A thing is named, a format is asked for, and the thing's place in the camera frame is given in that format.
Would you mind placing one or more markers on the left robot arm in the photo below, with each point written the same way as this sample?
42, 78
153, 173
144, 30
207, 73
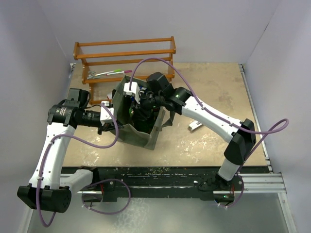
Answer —
45, 189

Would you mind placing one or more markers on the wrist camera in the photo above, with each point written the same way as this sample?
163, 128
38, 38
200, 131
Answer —
107, 111
132, 89

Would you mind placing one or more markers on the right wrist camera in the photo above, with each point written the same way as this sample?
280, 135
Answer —
132, 89

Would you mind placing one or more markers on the green canvas bag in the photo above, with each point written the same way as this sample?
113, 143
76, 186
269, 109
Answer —
139, 130

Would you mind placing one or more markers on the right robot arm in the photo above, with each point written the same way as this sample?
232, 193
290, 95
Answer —
237, 133

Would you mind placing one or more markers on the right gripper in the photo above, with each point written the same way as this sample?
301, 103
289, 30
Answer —
144, 112

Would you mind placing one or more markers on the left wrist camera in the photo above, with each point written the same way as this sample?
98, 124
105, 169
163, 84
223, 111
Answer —
107, 111

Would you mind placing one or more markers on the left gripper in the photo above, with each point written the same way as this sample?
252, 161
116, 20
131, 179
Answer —
106, 127

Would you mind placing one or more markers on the white stapler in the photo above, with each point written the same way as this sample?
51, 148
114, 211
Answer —
194, 125

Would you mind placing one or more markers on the magenta capped marker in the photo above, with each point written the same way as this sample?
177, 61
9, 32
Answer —
119, 72

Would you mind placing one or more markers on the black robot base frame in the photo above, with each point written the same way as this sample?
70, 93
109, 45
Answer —
185, 182

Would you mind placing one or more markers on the orange soda plastic bottle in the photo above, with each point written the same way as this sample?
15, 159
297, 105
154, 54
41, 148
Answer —
131, 112

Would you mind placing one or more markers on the wooden shelf rack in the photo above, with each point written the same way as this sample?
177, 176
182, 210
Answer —
142, 56

